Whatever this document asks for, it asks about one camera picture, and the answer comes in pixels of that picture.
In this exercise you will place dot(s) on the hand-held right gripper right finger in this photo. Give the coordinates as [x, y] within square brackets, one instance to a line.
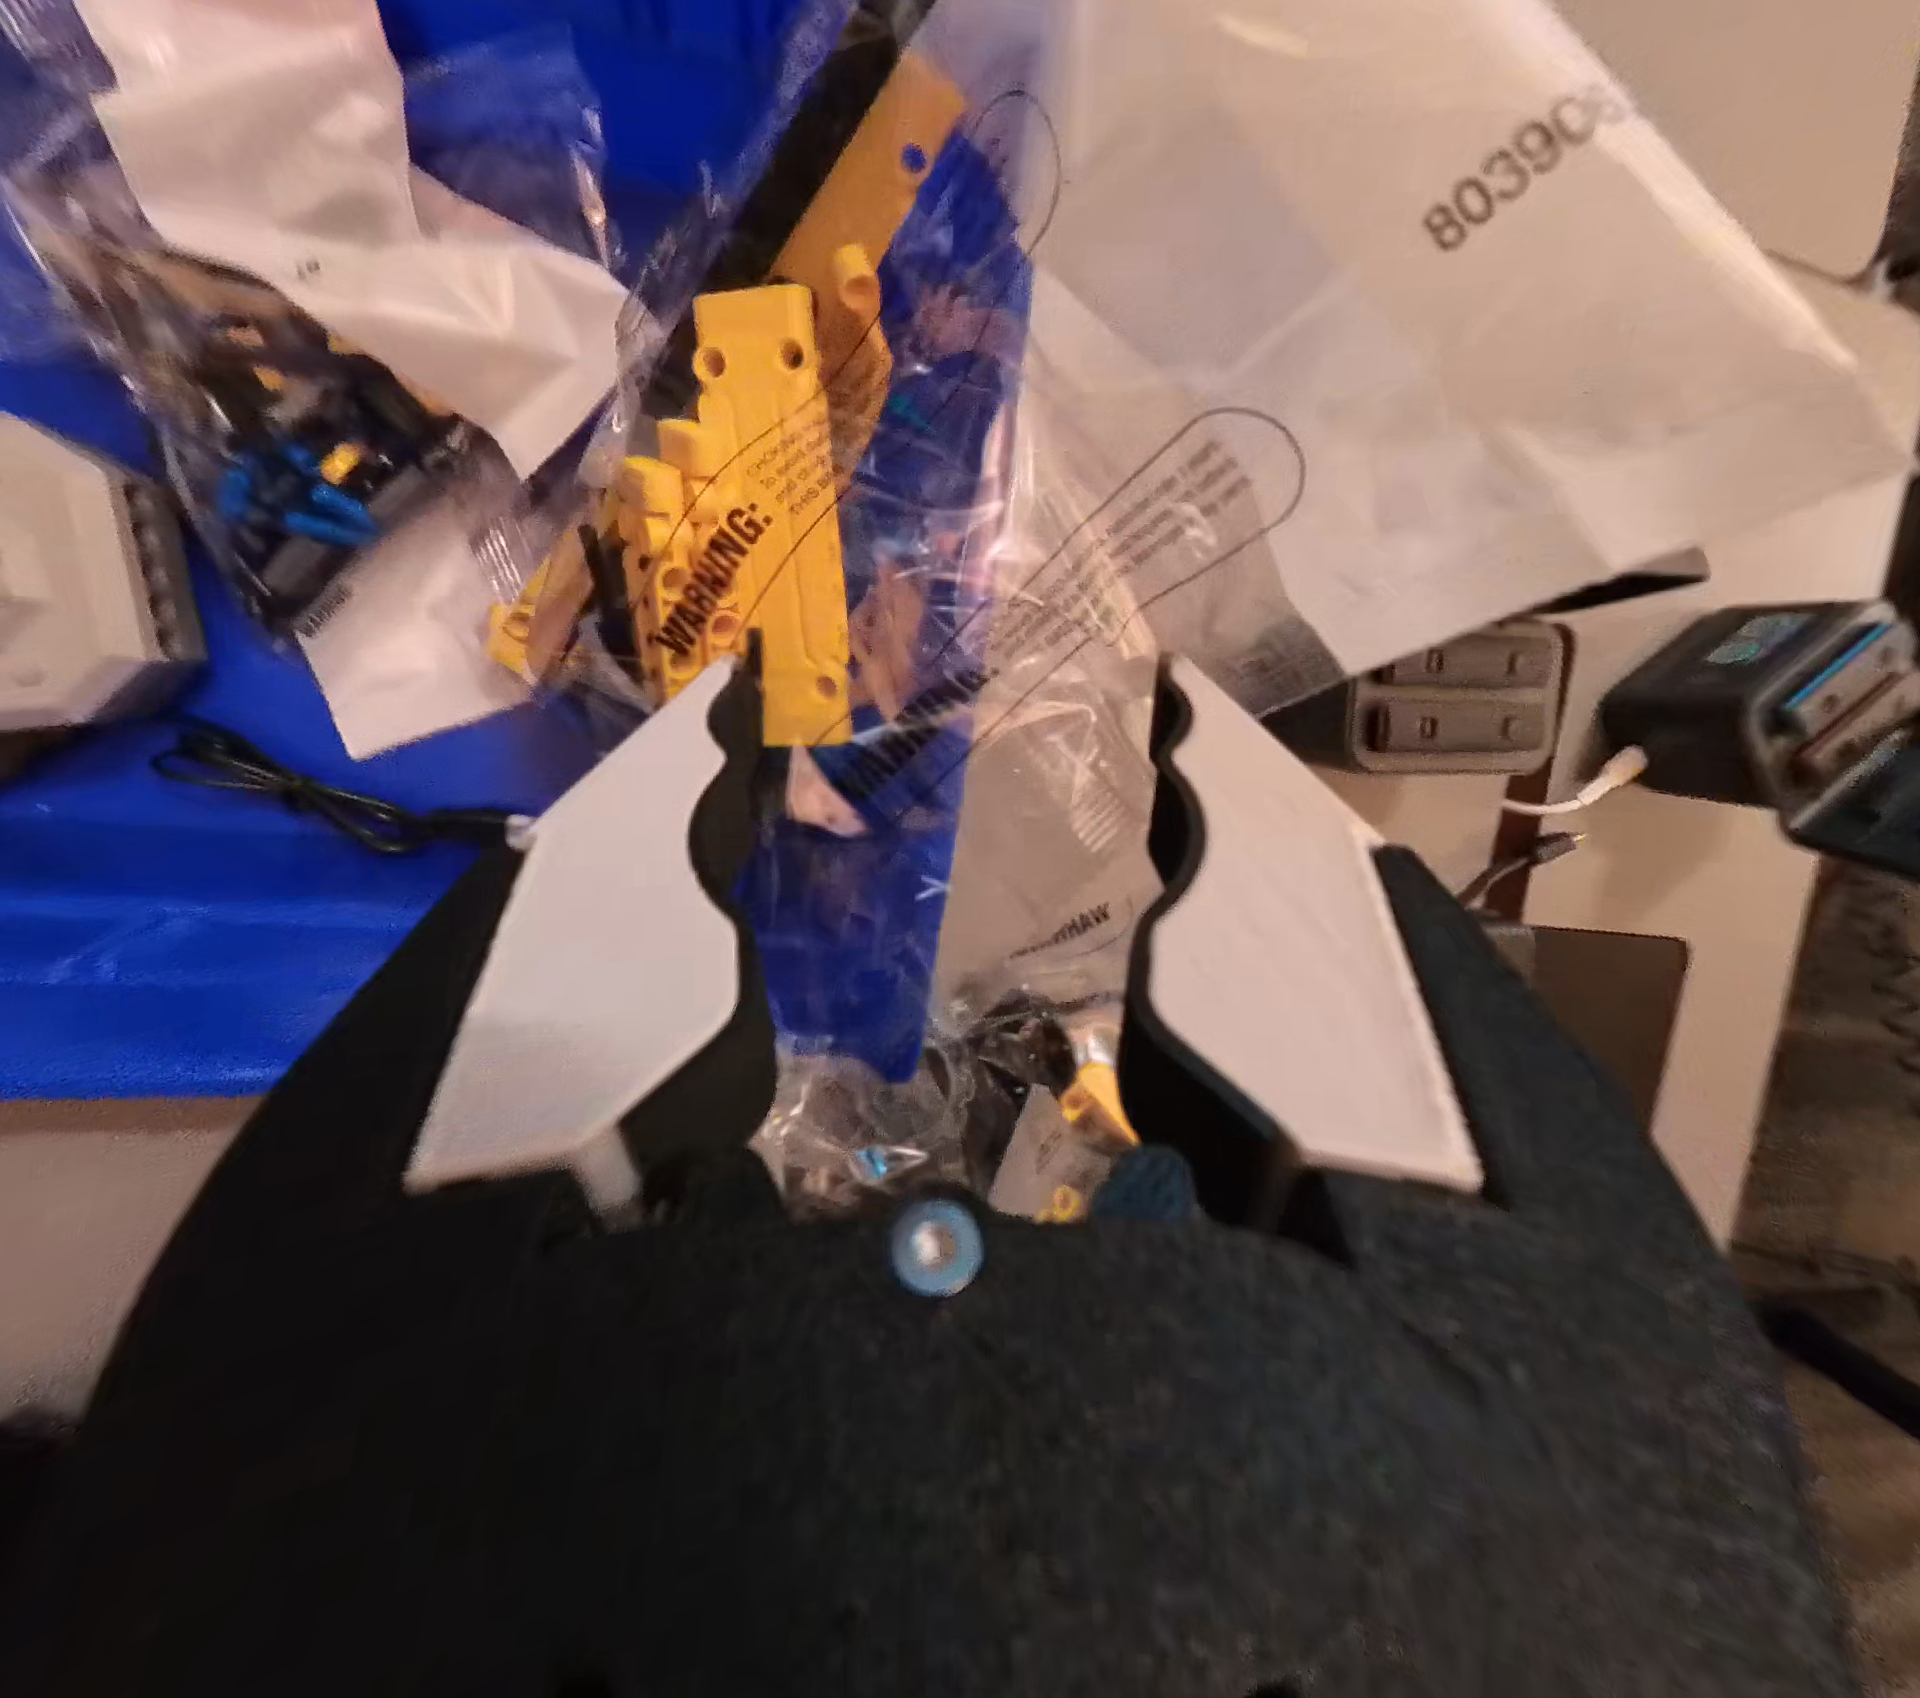
[1290, 979]

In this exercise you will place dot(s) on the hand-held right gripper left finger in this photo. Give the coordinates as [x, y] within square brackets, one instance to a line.
[601, 962]

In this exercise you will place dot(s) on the clear bag of black pieces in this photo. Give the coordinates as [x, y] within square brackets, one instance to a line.
[1020, 1052]

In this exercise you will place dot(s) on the blue plastic bin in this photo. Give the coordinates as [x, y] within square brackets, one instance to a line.
[225, 948]

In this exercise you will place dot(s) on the dark battery charger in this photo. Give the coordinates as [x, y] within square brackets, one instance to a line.
[1454, 709]

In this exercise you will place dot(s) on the clear bag of yellow pieces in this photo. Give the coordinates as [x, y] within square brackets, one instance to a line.
[780, 499]

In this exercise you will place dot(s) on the black charging case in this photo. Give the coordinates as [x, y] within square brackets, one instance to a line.
[1754, 709]

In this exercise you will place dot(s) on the clear bag with white label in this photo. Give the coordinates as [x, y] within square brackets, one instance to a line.
[300, 453]

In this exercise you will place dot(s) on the white grey hub box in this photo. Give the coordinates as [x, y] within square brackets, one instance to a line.
[74, 589]

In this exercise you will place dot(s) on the white paper bag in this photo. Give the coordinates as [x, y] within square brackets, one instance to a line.
[1351, 152]

